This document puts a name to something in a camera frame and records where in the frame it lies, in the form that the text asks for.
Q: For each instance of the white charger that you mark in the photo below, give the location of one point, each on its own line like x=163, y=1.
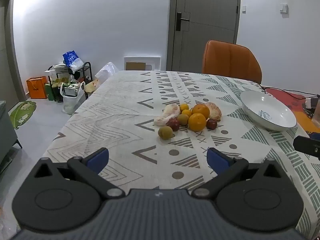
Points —
x=311, y=103

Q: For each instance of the large orange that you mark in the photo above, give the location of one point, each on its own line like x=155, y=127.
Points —
x=200, y=110
x=197, y=122

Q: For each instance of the green box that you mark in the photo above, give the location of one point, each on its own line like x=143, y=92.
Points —
x=51, y=92

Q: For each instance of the green brown round fruit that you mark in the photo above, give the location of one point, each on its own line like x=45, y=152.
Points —
x=182, y=119
x=165, y=132

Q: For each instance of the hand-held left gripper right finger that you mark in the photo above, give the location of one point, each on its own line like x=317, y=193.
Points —
x=217, y=158

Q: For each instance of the white wall switch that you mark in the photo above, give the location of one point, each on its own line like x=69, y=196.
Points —
x=283, y=8
x=244, y=8

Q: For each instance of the small orange kumquat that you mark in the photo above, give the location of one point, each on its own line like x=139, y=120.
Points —
x=184, y=107
x=186, y=113

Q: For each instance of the white plastic bag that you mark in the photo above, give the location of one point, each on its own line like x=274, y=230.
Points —
x=71, y=103

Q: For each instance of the patterned white tablecloth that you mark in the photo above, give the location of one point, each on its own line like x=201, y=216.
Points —
x=112, y=120

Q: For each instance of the dark red fruit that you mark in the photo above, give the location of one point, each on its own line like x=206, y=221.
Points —
x=174, y=125
x=211, y=124

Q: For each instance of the orange paper bag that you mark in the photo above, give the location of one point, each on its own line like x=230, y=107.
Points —
x=37, y=87

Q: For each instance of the white flat cardboard box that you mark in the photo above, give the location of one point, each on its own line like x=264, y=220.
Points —
x=150, y=61

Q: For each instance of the green floor mat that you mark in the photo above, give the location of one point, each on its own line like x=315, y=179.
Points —
x=22, y=115

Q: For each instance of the orange peeled grapefruit segment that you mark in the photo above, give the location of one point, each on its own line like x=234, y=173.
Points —
x=214, y=111

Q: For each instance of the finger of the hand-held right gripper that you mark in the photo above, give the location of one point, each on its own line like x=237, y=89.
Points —
x=305, y=145

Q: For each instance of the pale peeled pomelo segment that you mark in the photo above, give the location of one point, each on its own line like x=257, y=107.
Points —
x=165, y=116

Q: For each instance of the black metal rack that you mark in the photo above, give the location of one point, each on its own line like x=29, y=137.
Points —
x=88, y=77

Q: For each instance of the blue plastic bag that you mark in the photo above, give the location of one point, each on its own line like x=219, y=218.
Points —
x=71, y=58

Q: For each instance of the orange leather chair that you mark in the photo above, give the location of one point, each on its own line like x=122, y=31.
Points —
x=225, y=60

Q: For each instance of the white plate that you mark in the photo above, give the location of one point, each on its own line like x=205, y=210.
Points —
x=260, y=102

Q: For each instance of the red orange printed mat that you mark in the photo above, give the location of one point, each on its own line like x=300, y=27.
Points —
x=300, y=115

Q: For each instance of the clear plastic bag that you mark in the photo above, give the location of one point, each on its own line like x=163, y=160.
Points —
x=106, y=71

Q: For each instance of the grey side door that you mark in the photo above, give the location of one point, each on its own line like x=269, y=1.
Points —
x=6, y=55

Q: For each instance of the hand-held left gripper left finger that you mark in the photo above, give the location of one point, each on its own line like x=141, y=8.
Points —
x=98, y=158

